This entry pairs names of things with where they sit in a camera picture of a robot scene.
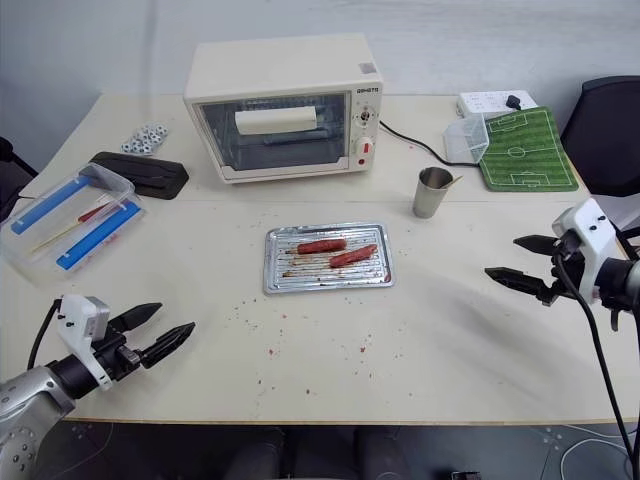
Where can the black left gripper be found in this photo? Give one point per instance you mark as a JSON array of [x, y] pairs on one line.
[[117, 355]]

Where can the silver ribbed baking tray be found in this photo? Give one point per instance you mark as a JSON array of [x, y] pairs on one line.
[[325, 280]]

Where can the cream countertop toaster oven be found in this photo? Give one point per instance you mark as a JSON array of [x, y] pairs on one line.
[[280, 65]]

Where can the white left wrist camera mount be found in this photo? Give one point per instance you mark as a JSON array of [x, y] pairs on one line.
[[75, 320]]

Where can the white power strip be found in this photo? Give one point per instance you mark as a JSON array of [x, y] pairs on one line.
[[482, 101]]

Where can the black flat pouch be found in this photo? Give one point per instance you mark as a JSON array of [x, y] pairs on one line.
[[150, 175]]

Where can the stainless steel cup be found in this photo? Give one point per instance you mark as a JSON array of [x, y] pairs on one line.
[[430, 200]]

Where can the green soccer field mat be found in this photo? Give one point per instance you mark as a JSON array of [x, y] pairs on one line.
[[525, 150]]

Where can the black office chair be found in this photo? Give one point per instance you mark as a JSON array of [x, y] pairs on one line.
[[610, 130]]

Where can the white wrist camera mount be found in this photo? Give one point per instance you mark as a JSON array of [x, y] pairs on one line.
[[75, 320], [587, 235]]

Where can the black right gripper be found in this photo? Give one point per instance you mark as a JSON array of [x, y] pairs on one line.
[[567, 270]]

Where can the red grilled sausage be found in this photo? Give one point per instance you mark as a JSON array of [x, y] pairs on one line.
[[352, 256], [321, 246]]

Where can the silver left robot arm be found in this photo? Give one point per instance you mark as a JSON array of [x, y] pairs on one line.
[[30, 400]]

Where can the clear box with blue strips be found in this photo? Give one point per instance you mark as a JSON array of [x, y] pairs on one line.
[[30, 250]]

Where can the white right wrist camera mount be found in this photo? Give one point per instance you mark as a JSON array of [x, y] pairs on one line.
[[587, 235]]

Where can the small clear plastic container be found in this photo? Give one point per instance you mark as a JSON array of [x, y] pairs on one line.
[[467, 140]]

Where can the tiny soccer ball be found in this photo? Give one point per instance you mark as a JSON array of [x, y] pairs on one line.
[[126, 146], [146, 141], [146, 150], [155, 140], [161, 131], [136, 138], [136, 148]]

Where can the black power plug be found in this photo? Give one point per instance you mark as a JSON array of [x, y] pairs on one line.
[[513, 102]]

